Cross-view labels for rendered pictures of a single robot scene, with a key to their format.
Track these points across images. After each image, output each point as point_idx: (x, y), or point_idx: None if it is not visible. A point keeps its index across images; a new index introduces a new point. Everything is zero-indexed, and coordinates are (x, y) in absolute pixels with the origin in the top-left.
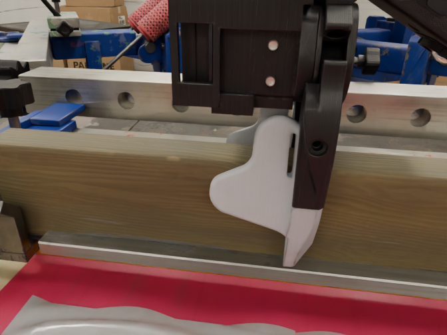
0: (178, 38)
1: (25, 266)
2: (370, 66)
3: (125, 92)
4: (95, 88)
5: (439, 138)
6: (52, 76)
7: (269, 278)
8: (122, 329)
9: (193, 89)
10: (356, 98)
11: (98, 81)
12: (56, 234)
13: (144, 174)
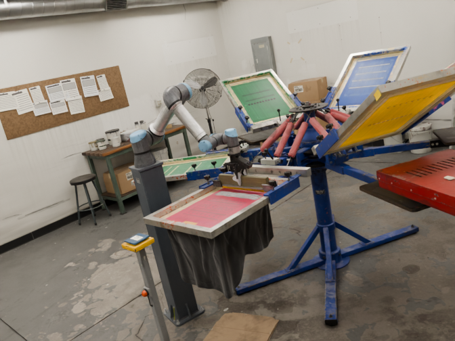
0: (228, 166)
1: (221, 189)
2: (279, 162)
3: None
4: None
5: (284, 175)
6: None
7: (239, 187)
8: (227, 191)
9: (229, 170)
10: (271, 168)
11: None
12: (223, 184)
13: (229, 177)
